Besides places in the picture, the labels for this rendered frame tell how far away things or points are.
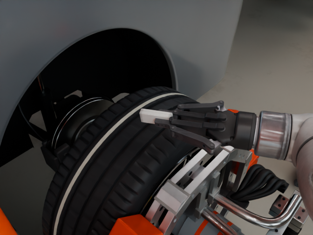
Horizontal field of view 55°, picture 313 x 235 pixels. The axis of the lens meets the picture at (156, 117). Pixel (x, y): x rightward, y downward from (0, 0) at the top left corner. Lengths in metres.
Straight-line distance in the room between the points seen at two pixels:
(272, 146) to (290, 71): 2.82
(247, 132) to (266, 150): 0.05
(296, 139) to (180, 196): 0.27
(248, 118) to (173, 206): 0.25
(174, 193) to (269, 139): 0.24
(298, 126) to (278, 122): 0.03
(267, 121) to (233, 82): 2.45
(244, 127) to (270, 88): 2.47
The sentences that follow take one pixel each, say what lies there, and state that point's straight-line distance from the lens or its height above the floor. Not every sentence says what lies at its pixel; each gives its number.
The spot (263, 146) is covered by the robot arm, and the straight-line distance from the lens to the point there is 0.58.
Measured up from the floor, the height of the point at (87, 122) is 0.93.
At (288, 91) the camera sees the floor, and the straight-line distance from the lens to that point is 3.07.
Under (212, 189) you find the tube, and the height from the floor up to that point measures 1.04.
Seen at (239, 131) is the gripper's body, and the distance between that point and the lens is 0.58.
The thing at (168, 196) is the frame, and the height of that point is 1.12.
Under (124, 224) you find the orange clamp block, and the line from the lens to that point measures 0.64.
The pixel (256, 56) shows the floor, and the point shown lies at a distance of 3.51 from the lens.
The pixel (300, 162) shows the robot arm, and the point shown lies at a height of 1.34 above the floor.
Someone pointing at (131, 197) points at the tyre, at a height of 1.12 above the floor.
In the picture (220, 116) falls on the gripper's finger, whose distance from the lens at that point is 0.61.
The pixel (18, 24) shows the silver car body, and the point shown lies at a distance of 0.74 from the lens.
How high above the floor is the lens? 1.69
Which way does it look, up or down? 42 degrees down
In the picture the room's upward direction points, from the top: straight up
